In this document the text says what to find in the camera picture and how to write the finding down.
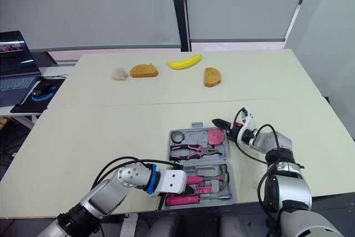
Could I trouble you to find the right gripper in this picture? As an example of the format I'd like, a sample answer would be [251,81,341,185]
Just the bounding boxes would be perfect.
[226,122,243,140]

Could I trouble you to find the pink tape measure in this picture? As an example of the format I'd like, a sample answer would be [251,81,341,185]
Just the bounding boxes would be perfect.
[207,128,226,145]

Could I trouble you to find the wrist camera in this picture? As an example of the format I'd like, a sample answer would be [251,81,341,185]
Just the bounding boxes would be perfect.
[232,106,257,147]
[159,169,187,195]

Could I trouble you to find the black mouse pad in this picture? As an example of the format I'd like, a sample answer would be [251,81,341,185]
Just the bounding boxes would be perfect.
[10,78,66,114]

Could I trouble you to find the large pink-handled screwdriver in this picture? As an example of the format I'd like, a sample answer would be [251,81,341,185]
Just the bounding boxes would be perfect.
[165,193,232,205]

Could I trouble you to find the grey tool case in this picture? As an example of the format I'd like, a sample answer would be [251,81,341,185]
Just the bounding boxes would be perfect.
[160,122,238,211]

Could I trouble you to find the small silver screwdriver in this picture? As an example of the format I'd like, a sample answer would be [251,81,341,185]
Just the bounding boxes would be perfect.
[181,166,221,173]

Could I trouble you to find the white side desk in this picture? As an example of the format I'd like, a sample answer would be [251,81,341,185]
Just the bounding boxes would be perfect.
[0,64,75,129]

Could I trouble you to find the open grey laptop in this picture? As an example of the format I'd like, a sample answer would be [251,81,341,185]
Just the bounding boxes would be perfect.
[0,31,42,108]

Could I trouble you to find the black cable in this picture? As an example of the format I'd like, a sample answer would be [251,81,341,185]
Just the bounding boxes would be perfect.
[234,124,282,223]
[92,156,184,193]

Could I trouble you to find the pink-handled claw hammer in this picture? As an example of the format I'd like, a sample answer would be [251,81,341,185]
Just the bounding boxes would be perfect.
[186,164,231,191]

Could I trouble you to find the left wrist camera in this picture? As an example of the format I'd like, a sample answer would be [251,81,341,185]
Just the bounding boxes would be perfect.
[159,169,187,195]

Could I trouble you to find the black computer mouse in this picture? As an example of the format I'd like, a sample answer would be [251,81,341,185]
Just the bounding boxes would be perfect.
[32,80,51,98]

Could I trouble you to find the beige toy ginger root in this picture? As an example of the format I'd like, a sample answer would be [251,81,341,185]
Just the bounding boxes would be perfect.
[111,67,130,81]

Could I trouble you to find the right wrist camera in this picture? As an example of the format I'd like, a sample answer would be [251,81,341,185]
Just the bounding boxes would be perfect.
[232,106,257,147]

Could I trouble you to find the brown toy bread slice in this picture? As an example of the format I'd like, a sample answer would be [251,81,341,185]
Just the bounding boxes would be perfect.
[129,63,159,79]
[204,67,222,88]

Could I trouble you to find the yellow toy banana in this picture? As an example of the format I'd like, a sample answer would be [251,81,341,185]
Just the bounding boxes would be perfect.
[166,54,203,70]

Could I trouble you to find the pink-handled pliers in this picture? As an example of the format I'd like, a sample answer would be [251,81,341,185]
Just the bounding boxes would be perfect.
[169,144,222,162]

